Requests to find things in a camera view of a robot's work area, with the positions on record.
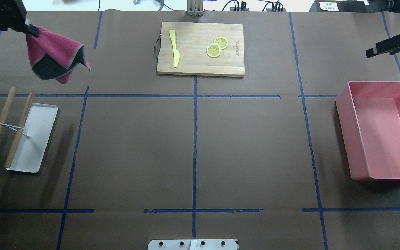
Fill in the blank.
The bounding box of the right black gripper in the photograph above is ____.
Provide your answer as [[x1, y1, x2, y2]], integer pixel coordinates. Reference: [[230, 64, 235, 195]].
[[365, 35, 400, 58]]

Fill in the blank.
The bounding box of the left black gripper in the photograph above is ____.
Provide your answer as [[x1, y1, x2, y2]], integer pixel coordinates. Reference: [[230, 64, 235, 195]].
[[0, 0, 40, 38]]

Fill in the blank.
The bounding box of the pink grey cleaning cloth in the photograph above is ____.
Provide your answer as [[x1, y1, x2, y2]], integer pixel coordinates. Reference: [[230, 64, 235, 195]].
[[26, 27, 91, 84]]

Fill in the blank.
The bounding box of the pink plastic bin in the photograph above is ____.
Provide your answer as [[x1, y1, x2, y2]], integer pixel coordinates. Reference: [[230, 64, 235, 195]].
[[335, 81, 400, 181]]

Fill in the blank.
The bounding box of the white towel rack tray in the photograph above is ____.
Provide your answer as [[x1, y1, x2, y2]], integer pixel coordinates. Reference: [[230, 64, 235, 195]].
[[6, 103, 60, 173]]

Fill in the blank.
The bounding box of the inner wooden rack rod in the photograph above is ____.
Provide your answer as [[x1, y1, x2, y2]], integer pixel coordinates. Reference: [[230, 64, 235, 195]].
[[4, 91, 35, 169]]

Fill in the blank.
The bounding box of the yellow plastic knife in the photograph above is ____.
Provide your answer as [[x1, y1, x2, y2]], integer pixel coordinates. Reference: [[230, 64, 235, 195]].
[[169, 30, 180, 68]]

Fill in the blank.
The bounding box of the bamboo cutting board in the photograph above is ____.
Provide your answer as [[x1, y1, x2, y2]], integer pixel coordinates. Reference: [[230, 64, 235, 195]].
[[157, 21, 245, 78]]

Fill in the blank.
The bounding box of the lemon slice near logo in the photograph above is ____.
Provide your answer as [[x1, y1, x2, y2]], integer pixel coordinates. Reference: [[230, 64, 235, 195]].
[[213, 36, 229, 50]]

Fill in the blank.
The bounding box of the lemon slice near knife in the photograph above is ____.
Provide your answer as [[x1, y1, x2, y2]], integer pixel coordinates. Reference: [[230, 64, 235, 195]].
[[205, 44, 222, 58]]

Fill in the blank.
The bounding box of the aluminium frame post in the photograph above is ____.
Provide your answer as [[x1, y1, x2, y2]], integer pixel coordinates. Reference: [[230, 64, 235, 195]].
[[187, 0, 204, 16]]

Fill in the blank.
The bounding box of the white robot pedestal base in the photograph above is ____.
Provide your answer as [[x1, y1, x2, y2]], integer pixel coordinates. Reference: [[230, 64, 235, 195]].
[[147, 239, 239, 250]]

